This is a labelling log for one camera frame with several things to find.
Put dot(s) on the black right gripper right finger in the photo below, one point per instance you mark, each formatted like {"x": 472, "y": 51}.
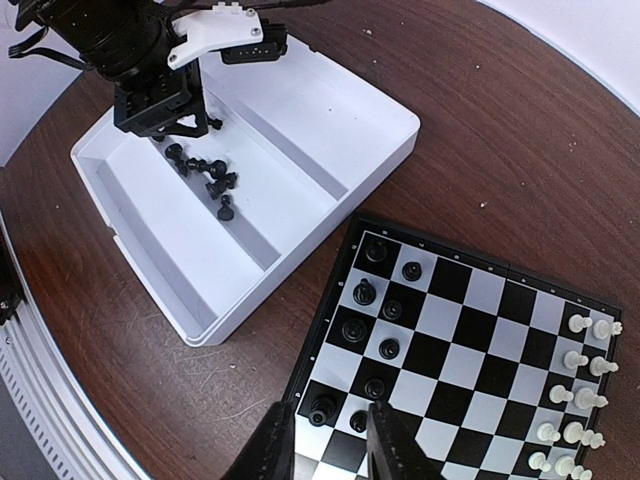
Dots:
{"x": 392, "y": 453}

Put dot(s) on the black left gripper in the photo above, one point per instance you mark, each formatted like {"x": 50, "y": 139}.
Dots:
{"x": 128, "y": 43}

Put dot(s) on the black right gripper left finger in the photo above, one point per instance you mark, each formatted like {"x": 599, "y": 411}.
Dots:
{"x": 269, "y": 452}

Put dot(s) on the black king piece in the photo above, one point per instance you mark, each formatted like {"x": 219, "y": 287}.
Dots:
{"x": 322, "y": 409}

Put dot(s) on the black bishop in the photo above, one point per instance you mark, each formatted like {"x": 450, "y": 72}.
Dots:
{"x": 354, "y": 330}

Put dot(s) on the black pawn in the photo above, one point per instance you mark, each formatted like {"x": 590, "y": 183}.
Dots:
{"x": 412, "y": 271}

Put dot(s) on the black pieces pile in tray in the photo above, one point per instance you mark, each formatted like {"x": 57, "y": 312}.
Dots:
{"x": 221, "y": 180}

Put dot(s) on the black and grey chessboard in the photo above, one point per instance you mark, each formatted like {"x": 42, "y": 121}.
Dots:
{"x": 481, "y": 344}

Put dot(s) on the white pawn five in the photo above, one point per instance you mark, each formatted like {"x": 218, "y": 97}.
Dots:
{"x": 538, "y": 461}

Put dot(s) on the white pawn four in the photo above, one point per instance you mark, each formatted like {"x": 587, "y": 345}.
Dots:
{"x": 546, "y": 432}

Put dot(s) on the white queen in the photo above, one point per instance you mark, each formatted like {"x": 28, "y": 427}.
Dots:
{"x": 565, "y": 466}

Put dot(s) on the white pawn three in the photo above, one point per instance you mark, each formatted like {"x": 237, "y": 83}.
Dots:
{"x": 559, "y": 394}

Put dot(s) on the white compartment tray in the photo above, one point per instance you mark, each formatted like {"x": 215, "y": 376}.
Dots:
{"x": 308, "y": 140}

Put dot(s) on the white king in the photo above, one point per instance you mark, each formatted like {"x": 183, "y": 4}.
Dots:
{"x": 575, "y": 433}

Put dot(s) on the white bishop far side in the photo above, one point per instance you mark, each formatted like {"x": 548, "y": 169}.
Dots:
{"x": 585, "y": 398}

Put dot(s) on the white pawn two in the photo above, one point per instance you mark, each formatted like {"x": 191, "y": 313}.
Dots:
{"x": 573, "y": 360}

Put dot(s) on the white pawn one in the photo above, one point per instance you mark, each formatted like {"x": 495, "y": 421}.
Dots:
{"x": 577, "y": 323}

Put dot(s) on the white rook far corner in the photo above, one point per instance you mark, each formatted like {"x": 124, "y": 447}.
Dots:
{"x": 603, "y": 329}

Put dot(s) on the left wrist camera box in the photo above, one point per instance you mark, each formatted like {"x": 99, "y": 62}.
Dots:
{"x": 238, "y": 34}

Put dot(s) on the front aluminium rail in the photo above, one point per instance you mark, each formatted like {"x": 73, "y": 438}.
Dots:
{"x": 68, "y": 430}

